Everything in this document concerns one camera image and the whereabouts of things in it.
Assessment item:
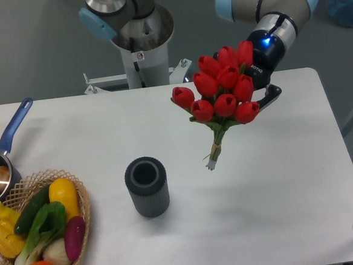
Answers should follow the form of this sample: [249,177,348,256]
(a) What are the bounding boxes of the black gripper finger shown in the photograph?
[253,83,282,112]

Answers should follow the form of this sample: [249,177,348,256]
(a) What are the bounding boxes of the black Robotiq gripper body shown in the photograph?
[211,30,283,93]

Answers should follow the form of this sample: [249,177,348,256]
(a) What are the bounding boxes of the red tulip bouquet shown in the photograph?
[171,41,261,170]

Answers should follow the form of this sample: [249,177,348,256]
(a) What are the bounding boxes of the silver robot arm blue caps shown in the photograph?
[79,0,318,108]

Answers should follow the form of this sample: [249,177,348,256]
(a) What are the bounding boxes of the dark grey ribbed vase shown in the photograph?
[125,156,170,218]

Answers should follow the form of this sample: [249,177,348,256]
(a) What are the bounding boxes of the yellow squash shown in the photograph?
[48,178,80,223]

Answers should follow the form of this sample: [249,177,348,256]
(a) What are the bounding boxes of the purple eggplant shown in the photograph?
[64,216,86,261]

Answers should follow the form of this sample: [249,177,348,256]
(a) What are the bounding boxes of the green bok choy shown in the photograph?
[14,201,66,265]

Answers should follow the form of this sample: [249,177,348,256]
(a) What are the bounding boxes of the beige garlic bulb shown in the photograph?
[43,238,73,265]

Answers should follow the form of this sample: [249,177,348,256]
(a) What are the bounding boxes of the green cucumber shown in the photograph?
[14,184,50,235]

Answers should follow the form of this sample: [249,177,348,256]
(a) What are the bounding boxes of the yellow bell pepper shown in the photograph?
[0,201,26,259]

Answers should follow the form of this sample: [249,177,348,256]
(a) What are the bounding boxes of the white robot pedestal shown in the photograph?
[79,1,191,89]

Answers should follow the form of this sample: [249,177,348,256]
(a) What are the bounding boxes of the blue handled saucepan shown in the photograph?
[0,98,33,201]

